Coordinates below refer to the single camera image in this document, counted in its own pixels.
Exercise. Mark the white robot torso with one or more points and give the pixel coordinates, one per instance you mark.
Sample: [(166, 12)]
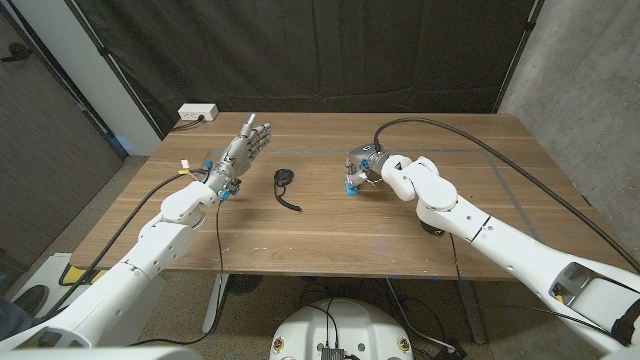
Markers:
[(345, 325)]

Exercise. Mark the black power adapter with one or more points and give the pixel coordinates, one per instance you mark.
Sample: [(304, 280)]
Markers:
[(450, 351)]

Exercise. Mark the white power outlet strip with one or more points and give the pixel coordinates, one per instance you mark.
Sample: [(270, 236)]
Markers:
[(197, 111)]

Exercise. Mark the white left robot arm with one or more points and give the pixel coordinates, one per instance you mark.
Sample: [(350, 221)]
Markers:
[(155, 245)]

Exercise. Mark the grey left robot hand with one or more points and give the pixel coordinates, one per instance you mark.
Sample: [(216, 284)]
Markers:
[(237, 155)]

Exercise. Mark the person leg in jeans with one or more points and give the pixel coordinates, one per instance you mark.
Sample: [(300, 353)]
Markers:
[(12, 315)]

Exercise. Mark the black round floor fan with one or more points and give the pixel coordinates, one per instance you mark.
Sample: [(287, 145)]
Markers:
[(245, 283)]

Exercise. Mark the grey table leg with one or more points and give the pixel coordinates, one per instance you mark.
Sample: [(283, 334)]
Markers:
[(472, 315), (216, 305)]

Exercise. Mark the black tape measure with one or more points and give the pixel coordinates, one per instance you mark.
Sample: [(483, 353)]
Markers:
[(432, 231)]

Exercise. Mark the black backdrop stand pole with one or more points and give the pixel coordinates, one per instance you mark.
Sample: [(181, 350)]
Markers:
[(120, 75), (515, 62)]

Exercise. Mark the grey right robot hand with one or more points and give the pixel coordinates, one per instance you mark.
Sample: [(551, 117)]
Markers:
[(367, 157)]

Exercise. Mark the black backdrop curtain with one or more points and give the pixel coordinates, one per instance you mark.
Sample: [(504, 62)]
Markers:
[(320, 50)]

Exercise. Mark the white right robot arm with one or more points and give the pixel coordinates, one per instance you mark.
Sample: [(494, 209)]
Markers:
[(500, 240)]

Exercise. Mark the blue lego block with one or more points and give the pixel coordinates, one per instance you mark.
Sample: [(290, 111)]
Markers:
[(351, 191)]

